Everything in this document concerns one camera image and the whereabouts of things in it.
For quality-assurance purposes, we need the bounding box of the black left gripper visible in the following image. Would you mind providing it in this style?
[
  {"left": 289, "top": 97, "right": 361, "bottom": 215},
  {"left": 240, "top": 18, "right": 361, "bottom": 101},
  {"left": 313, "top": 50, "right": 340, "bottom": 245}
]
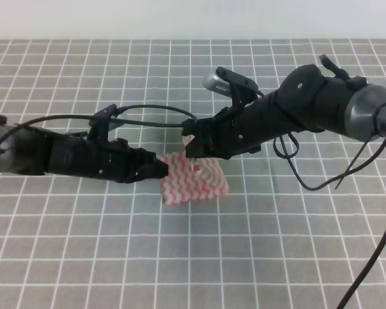
[{"left": 51, "top": 136, "right": 169, "bottom": 183}]

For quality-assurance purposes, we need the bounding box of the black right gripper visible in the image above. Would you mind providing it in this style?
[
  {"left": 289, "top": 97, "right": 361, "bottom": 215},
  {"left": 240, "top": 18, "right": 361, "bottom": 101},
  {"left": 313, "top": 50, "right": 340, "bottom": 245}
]
[{"left": 181, "top": 107, "right": 261, "bottom": 160}]

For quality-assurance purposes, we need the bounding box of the pink white wavy towel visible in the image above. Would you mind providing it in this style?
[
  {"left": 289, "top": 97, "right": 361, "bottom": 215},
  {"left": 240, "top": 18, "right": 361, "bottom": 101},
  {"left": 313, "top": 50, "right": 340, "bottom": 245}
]
[{"left": 158, "top": 151, "right": 230, "bottom": 205}]

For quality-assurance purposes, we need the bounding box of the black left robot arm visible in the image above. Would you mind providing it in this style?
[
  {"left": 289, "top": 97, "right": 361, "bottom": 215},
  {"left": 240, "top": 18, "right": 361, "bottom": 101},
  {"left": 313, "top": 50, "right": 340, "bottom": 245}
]
[{"left": 0, "top": 110, "right": 169, "bottom": 183}]

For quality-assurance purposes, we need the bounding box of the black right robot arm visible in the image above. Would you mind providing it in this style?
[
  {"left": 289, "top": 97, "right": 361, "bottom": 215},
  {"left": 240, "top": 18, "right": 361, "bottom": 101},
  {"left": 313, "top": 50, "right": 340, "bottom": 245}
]
[{"left": 182, "top": 56, "right": 386, "bottom": 160}]

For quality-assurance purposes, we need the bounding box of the grey checked tablecloth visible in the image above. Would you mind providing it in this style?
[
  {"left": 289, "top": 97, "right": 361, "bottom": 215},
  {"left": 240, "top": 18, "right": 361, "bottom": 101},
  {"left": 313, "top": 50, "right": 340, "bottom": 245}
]
[{"left": 0, "top": 39, "right": 386, "bottom": 308}]

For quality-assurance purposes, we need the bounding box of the black left camera cable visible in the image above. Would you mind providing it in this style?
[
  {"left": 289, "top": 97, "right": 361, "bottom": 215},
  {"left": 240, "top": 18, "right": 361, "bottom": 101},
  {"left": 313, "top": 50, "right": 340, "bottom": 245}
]
[{"left": 0, "top": 104, "right": 200, "bottom": 152}]

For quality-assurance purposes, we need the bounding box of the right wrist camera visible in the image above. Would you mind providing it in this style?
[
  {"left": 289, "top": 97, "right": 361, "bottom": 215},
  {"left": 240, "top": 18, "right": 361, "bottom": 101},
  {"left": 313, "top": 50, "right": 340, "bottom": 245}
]
[{"left": 203, "top": 66, "right": 259, "bottom": 106}]

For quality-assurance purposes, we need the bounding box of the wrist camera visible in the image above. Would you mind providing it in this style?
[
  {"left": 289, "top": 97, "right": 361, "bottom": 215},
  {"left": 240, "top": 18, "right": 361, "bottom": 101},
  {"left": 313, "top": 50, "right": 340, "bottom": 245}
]
[
  {"left": 87, "top": 104, "right": 127, "bottom": 141},
  {"left": 203, "top": 66, "right": 259, "bottom": 106}
]

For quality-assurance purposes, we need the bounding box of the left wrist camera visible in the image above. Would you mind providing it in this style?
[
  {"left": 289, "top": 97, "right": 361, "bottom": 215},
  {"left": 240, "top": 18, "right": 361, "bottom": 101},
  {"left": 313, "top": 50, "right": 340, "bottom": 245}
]
[{"left": 87, "top": 104, "right": 127, "bottom": 141}]

